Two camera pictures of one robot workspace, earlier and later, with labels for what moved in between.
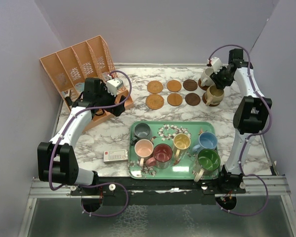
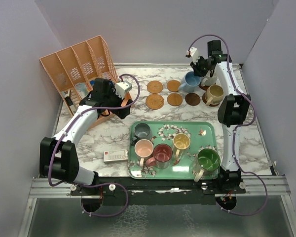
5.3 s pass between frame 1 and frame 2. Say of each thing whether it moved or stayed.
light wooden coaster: stayed
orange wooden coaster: stayed
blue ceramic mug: moved
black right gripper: moved
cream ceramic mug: stayed
